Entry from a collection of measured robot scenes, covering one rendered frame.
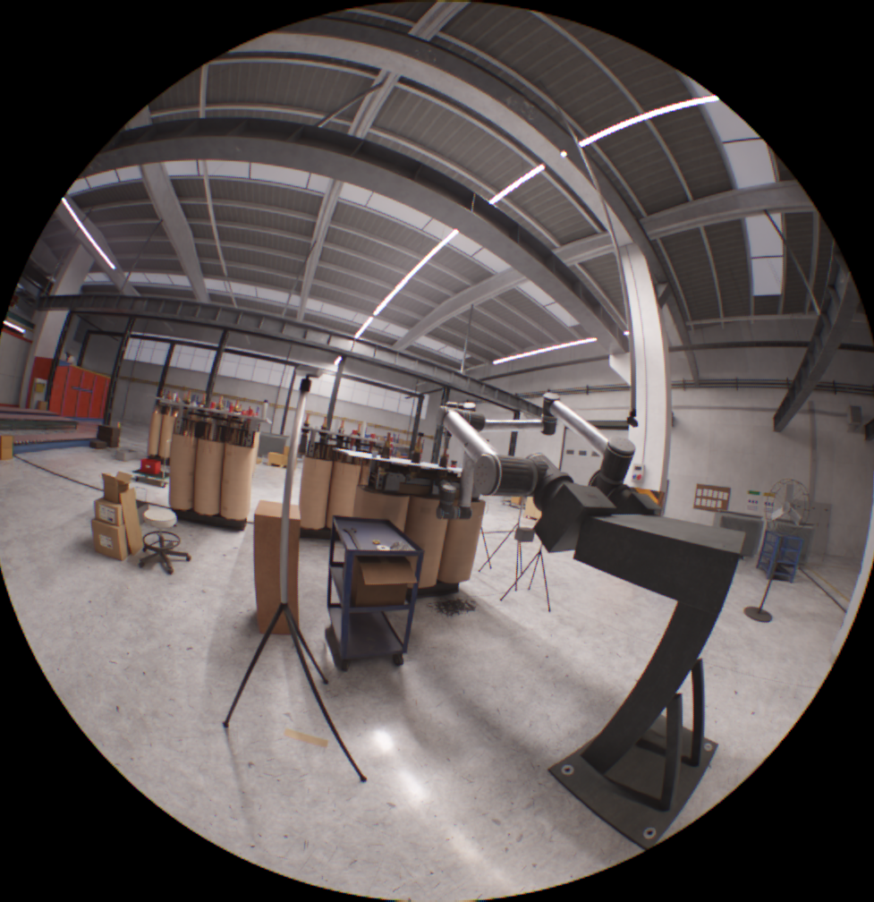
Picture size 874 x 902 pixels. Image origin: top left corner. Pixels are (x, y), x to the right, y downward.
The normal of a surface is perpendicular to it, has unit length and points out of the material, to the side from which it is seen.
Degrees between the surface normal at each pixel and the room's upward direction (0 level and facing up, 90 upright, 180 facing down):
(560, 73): 174
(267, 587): 90
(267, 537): 90
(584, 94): 174
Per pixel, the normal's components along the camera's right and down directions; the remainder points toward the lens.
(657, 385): -0.84, -0.15
